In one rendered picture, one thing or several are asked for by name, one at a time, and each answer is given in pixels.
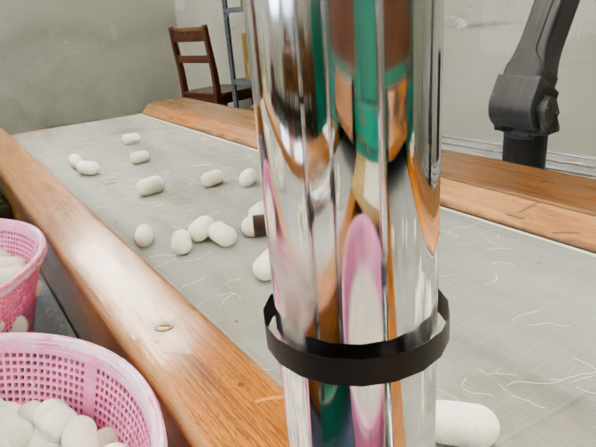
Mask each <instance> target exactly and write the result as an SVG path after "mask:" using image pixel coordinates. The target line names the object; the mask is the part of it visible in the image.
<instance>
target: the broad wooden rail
mask: <svg viewBox="0 0 596 447"><path fill-rule="evenodd" d="M142 114H143V115H147V116H150V117H153V118H155V119H159V120H162V121H165V122H170V123H173V124H176V125H178V126H182V127H185V128H187V129H193V130H196V131H198V132H201V133H205V134H208V135H210V136H213V137H219V138H221V139H224V140H227V141H231V142H233V143H236V144H239V145H244V146H247V147H250V148H254V149H256V150H258V148H257V140H256V131H255V115H254V111H249V110H245V109H240V108H236V107H231V106H223V105H218V104H214V103H209V102H205V101H200V100H196V99H191V98H172V99H166V100H160V101H154V102H150V103H149V104H148V105H147V106H146V108H145V110H144V111H143V113H142ZM440 207H444V208H448V209H451V210H455V211H458V212H460V213H463V214H467V215H470V216H474V217H478V218H481V219H483V220H486V221H490V222H493V223H495V224H501V225H504V226H506V227H509V228H513V229H515V230H518V231H524V232H527V233H529V234H532V235H536V236H538V237H541V238H544V239H549V240H552V241H555V242H558V243H561V244H564V245H567V246H570V247H575V248H578V249H581V250H584V251H587V252H590V253H593V254H596V179H591V178H587V177H582V176H574V175H570V174H565V173H561V172H556V171H551V170H547V169H539V168H534V167H530V166H525V165H521V164H515V163H511V162H506V161H498V160H493V159H489V158H484V157H480V156H475V155H471V154H466V153H458V152H453V151H449V150H444V149H441V184H440Z"/></svg>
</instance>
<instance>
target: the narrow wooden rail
mask: <svg viewBox="0 0 596 447"><path fill-rule="evenodd" d="M0 186H1V190H2V193H3V196H4V198H5V199H6V201H7V203H8V204H9V206H10V208H11V212H12V217H13V220H18V221H21V222H25V223H28V224H32V225H34V226H35V227H37V228H38V229H39V230H40V231H41V232H42V233H43V235H44V236H45V238H46V242H47V246H48V250H47V255H46V256H45V258H44V260H43V262H42V264H41V266H40V272H41V274H42V276H43V278H44V280H45V282H46V284H47V286H48V287H49V288H50V290H51V292H52V294H53V296H54V298H55V299H56V301H57V303H58V305H59V307H60V308H61V310H62V311H63V313H64V315H65V317H66V318H67V321H68V323H69V324H70V325H71V327H72V329H73V330H74V333H75V335H76V336H77V338H78V339H80V340H84V341H88V342H92V343H94V344H97V345H99V346H101V347H103V348H105V349H108V350H110V351H112V352H113V353H115V354H117V355H118V356H120V357H122V358H123V359H125V360H126V361H127V362H128V363H130V364H131V365H132V366H133V367H134V368H135V369H136V370H137V371H138V372H139V373H140V374H141V375H142V376H143V377H144V378H145V380H146V381H147V382H148V384H149V385H150V387H151V389H152V390H153V393H154V394H155V396H156V398H157V400H158V403H159V405H160V408H161V413H162V416H163V420H164V424H165V429H166V435H167V440H168V447H288V440H287V431H286V415H285V406H284V397H283V388H282V387H281V386H280V385H279V384H278V383H277V382H276V381H275V380H274V379H272V377H271V376H270V375H269V374H268V373H267V372H266V371H264V369H262V368H261V367H260V366H259V365H258V364H257V363H256V362H255V361H254V360H253V359H252V358H250V357H249V356H248V355H247V354H246V353H245V352H244V351H243V350H242V349H241V348H239V347H238V346H237V345H236V344H235V343H234V342H233V341H232V340H231V339H230V338H229V337H228V336H226V335H225V334H224V333H223V332H222V331H221V330H220V329H219V328H218V327H217V326H216V325H214V324H213V323H212V322H211V321H210V320H209V319H208V318H207V317H206V316H205V315H203V314H202V313H201V312H200V311H199V310H198V309H197V308H196V307H195V306H194V305H193V304H191V303H190V302H189V301H188V300H187V299H186V298H185V297H184V296H183V295H182V294H180V293H179V292H178V291H177V290H176V289H175V288H174V287H173V286H172V285H171V284H170V283H169V282H168V281H167V280H166V279H165V278H164V277H163V276H162V275H161V274H160V273H159V272H158V271H156V270H155V269H154V268H153V267H152V266H151V265H150V264H149V263H148V262H147V261H145V260H144V259H143V258H142V257H141V256H140V255H139V254H138V253H137V252H136V251H135V250H133V249H132V248H131V247H130V246H129V245H128V244H127V243H126V242H125V241H124V240H123V239H121V238H120V237H119V236H118V235H117V234H116V233H115V232H114V231H113V230H112V229H111V228H109V227H108V226H107V225H106V224H105V223H104V222H103V221H102V220H101V219H100V218H99V217H97V216H96V215H95V214H94V213H93V212H92V211H91V210H90V209H89V208H88V207H86V206H85V205H84V204H83V203H82V202H81V201H80V200H79V199H78V198H77V197H76V196H74V195H73V194H72V193H71V192H70V191H69V190H68V189H67V188H66V187H65V186H64V185H63V184H62V183H61V182H60V181H59V180H58V179H57V178H56V177H55V176H54V175H53V174H51V173H50V172H49V171H48V170H47V169H46V168H45V167H44V166H43V165H42V164H41V163H39V162H38V161H37V160H36V159H35V158H34V157H33V156H32V155H31V154H30V153H28V152H27V151H26V150H25V149H24V148H23V147H22V146H21V145H20V144H19V143H18V142H16V141H15V140H14V139H13V138H12V137H11V136H10V135H9V134H8V133H7V132H6V131H4V130H3V129H2V128H1V127H0Z"/></svg>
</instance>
